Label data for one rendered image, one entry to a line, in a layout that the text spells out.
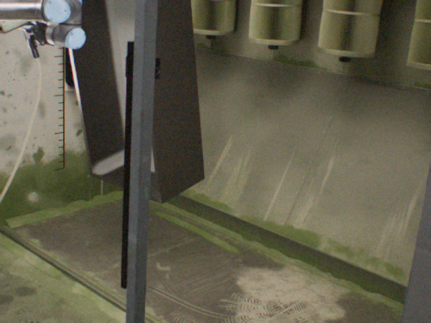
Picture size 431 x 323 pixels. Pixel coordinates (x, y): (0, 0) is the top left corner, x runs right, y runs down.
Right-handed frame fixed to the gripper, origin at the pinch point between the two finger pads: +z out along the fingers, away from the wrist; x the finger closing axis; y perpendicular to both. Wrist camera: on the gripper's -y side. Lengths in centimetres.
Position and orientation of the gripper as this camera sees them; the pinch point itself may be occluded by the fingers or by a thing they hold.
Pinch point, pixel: (24, 24)
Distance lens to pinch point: 294.8
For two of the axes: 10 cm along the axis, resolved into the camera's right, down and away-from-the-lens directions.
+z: -7.8, -2.5, 5.7
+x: 6.0, -5.4, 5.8
